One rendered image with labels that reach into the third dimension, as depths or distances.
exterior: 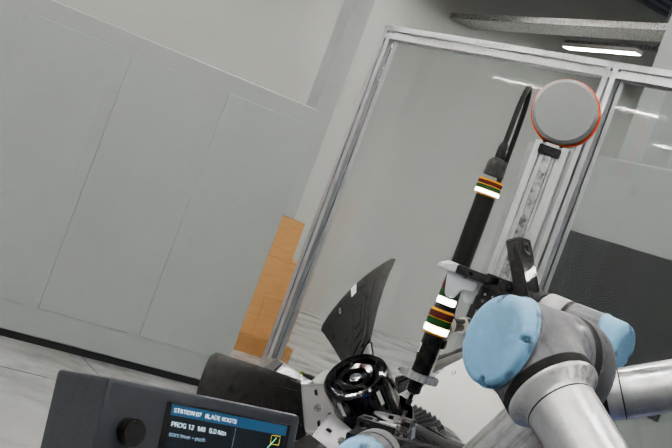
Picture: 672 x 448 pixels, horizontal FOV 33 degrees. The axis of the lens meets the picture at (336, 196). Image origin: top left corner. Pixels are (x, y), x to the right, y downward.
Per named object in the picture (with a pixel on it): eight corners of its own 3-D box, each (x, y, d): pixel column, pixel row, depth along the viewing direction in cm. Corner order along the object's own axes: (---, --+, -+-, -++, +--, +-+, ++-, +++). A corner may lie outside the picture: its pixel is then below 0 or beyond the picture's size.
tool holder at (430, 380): (404, 369, 204) (423, 318, 205) (441, 384, 203) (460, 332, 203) (394, 372, 196) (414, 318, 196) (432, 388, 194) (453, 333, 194)
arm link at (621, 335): (604, 372, 174) (624, 320, 174) (544, 347, 181) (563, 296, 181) (625, 378, 180) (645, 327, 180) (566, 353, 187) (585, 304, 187)
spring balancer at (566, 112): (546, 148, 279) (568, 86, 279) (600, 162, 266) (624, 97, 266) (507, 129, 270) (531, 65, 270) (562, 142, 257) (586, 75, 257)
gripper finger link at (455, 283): (421, 286, 196) (467, 305, 191) (434, 254, 196) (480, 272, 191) (429, 289, 199) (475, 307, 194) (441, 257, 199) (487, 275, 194)
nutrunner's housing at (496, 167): (404, 387, 201) (495, 141, 201) (425, 395, 200) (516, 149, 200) (400, 388, 197) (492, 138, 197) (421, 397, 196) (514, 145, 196)
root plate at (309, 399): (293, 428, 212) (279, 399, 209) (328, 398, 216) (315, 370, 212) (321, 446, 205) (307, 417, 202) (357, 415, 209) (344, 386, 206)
